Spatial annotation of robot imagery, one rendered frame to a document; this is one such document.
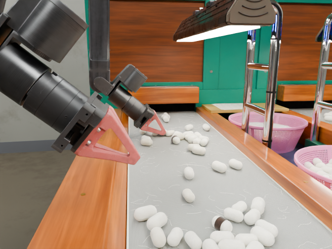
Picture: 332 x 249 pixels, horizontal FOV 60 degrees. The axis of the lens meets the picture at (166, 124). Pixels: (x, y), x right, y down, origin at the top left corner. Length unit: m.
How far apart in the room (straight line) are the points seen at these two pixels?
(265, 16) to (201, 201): 0.33
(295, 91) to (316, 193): 0.89
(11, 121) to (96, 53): 2.54
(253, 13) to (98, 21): 0.46
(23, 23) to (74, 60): 2.73
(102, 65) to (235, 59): 0.69
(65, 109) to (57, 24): 0.09
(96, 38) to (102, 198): 0.48
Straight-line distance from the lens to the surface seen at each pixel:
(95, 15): 0.84
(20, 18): 0.37
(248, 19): 0.51
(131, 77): 0.85
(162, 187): 0.58
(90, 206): 0.48
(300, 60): 1.48
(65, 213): 0.47
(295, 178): 0.61
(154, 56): 1.27
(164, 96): 1.21
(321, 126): 1.07
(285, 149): 1.03
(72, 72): 3.11
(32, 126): 3.27
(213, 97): 1.32
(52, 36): 0.35
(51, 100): 0.35
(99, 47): 0.83
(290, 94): 1.39
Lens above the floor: 0.99
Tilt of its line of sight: 14 degrees down
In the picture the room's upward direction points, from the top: straight up
